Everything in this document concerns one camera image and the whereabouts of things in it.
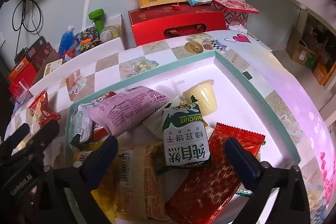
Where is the brown bread packet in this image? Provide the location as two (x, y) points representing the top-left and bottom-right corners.
(116, 142), (170, 221)

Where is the red yellow snack bag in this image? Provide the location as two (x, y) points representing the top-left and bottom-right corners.
(29, 89), (60, 127)

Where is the long red foil packet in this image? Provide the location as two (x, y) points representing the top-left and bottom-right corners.
(165, 123), (265, 223)

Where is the pink snack pack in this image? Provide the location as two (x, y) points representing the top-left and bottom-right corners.
(90, 86), (168, 137)

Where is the green white biscuit packet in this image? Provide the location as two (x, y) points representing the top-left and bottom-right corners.
(156, 98), (212, 176)

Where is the yellow jelly cup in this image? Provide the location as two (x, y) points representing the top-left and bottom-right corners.
(182, 80), (218, 116)

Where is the yellow cake packet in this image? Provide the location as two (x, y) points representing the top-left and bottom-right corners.
(72, 136), (121, 223)

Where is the green foil snack packet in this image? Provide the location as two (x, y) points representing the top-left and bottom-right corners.
(69, 103), (93, 149)

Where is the clear plastic box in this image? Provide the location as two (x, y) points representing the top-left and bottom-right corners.
(9, 80), (33, 112)

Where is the white tray teal rim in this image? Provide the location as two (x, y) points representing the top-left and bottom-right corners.
(65, 50), (301, 224)

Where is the red box under orange box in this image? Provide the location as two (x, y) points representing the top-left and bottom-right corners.
(8, 36), (55, 94)

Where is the orange flat box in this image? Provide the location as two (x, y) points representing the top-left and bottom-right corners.
(9, 56), (30, 82)

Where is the playing card box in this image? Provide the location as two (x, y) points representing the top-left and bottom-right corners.
(43, 59), (63, 77)

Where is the brown cardboard box on floor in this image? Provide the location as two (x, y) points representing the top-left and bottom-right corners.
(285, 27), (317, 69)

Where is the blue bead bottle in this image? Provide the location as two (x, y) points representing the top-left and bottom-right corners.
(58, 25), (75, 58)

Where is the white cardboard storage box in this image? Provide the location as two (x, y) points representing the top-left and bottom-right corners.
(29, 28), (125, 96)

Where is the colourful toy pile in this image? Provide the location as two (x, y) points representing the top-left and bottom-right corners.
(69, 27), (102, 57)

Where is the green dumbbell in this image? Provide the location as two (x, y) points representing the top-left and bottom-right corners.
(88, 9), (104, 34)

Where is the large red gift box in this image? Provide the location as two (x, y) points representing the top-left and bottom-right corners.
(128, 3), (226, 46)

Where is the red patterned lidded box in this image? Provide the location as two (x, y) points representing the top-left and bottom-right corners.
(211, 0), (259, 28)

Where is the white wall socket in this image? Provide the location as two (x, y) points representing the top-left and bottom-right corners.
(0, 32), (6, 48)

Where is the black wall cable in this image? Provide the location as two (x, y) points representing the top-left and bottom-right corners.
(11, 0), (43, 57)

